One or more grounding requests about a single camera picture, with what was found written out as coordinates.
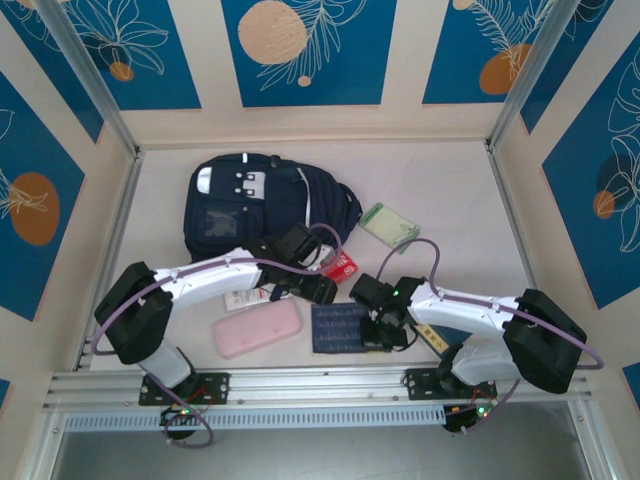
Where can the red packet white print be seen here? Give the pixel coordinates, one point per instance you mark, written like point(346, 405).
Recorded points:
point(341, 267)

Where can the navy blue printed booklet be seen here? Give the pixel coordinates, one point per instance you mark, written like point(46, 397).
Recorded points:
point(337, 330)

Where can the pink pencil case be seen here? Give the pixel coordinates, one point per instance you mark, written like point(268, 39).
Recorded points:
point(257, 330)

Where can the navy blue student backpack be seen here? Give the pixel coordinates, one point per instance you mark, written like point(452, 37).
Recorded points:
point(280, 200)

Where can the green notebook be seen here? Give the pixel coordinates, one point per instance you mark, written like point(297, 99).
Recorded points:
point(390, 227)

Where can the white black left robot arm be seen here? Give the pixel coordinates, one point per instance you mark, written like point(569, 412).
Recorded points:
point(210, 280)

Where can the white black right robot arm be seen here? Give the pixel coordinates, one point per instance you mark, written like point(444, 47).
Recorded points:
point(465, 312)

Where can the white plastic stationery pack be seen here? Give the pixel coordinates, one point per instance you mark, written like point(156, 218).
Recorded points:
point(240, 299)

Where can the black controller board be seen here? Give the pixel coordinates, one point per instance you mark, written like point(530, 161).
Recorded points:
point(467, 417)
point(177, 417)

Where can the grey metal panel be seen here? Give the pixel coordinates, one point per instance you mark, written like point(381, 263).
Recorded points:
point(320, 457)

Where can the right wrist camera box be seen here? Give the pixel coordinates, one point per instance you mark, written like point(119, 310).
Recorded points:
point(370, 290)

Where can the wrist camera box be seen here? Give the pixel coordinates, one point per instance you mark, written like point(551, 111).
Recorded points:
point(370, 290)
point(295, 242)

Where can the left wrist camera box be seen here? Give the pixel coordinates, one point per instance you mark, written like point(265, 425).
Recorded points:
point(295, 242)

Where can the aluminium frame rail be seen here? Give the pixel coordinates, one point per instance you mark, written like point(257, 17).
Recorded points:
point(320, 387)

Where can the aluminium side rail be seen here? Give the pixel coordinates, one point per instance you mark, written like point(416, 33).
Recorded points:
point(520, 240)
point(117, 225)

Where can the aluminium frame post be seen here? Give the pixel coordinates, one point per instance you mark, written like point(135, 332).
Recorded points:
point(535, 70)
point(85, 75)

